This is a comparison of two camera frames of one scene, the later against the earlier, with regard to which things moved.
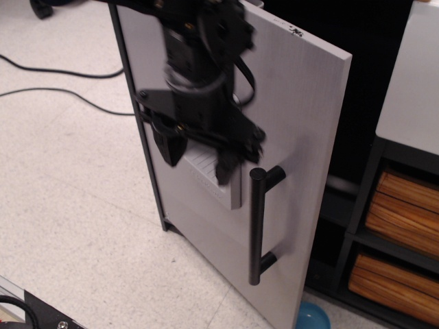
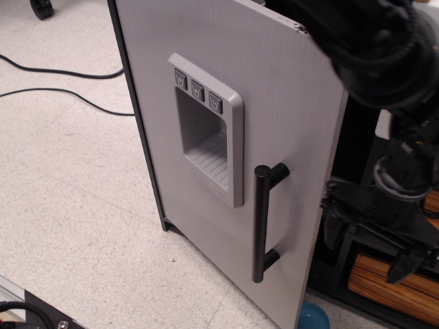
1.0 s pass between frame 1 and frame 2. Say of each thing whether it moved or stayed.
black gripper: moved
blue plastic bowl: stayed
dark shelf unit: stayed
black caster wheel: stayed
